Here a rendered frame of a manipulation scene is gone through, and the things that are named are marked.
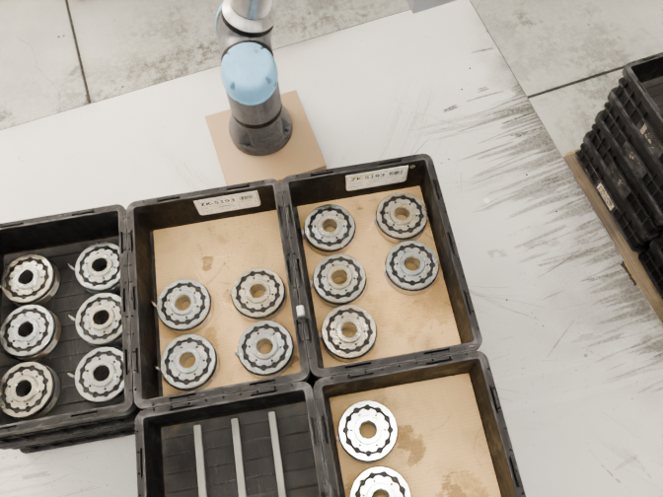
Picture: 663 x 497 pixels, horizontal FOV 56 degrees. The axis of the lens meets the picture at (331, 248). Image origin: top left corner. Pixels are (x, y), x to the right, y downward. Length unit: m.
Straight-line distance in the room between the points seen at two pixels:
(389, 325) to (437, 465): 0.26
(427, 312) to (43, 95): 1.98
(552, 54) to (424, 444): 1.90
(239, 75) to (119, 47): 1.52
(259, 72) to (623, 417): 1.00
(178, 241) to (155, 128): 0.41
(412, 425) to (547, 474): 0.30
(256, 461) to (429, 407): 0.32
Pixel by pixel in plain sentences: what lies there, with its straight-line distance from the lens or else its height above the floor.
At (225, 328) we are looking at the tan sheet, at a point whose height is 0.83.
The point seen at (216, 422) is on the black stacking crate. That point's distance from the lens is 1.19.
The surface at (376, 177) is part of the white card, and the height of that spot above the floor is 0.89.
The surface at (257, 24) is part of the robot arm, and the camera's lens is 1.42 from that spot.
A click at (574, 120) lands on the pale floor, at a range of 2.56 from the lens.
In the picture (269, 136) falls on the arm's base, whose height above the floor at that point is 0.78.
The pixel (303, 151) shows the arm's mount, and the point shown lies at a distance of 1.50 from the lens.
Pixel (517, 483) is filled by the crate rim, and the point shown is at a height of 0.92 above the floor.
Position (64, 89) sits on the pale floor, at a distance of 2.78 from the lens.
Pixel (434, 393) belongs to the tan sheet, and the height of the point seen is 0.83.
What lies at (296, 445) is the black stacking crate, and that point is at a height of 0.83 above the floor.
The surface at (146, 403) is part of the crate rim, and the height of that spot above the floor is 0.93.
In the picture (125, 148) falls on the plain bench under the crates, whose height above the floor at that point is 0.70.
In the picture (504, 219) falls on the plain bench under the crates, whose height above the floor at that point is 0.70.
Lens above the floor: 1.98
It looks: 66 degrees down
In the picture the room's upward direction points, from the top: 5 degrees counter-clockwise
